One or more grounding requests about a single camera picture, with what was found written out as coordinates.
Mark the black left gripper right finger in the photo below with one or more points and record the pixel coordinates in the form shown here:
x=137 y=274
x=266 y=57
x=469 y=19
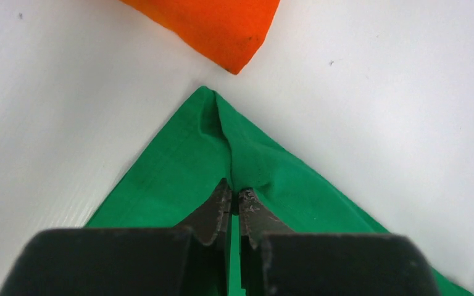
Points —
x=256 y=222

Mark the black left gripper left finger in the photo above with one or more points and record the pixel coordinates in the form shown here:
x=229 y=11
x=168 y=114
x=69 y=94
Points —
x=208 y=262

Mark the orange folded t-shirt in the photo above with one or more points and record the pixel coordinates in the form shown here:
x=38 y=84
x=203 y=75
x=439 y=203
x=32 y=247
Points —
x=228 y=33

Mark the green t-shirt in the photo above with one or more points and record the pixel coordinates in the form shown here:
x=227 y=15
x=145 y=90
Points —
x=207 y=140

